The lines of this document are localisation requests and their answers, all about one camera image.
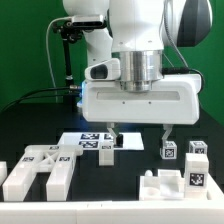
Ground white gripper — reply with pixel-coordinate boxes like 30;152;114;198
82;74;201;146

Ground white chair seat block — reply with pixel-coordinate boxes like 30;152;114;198
139;169;224;201

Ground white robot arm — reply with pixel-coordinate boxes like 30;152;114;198
63;0;212;146

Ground white marker cube left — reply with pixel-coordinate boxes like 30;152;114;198
160;141;177;160

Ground white marker cube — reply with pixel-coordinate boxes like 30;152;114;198
189;141;208;154
160;141;177;160

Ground white marker cube right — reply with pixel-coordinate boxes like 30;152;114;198
189;141;208;154

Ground white small block left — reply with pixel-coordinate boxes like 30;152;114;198
0;161;7;186

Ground white marker base plate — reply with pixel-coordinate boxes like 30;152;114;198
58;132;144;150

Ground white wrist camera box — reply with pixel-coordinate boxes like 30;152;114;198
85;58;121;81

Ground black cables at base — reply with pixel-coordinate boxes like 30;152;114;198
0;85;82;113

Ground white chair back frame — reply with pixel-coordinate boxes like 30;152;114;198
3;145;83;202

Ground white border wall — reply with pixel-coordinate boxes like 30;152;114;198
0;201;224;224

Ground black camera on stand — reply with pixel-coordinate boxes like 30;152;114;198
47;15;106;110

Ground white camera cable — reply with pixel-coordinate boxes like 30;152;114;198
45;15;73;103

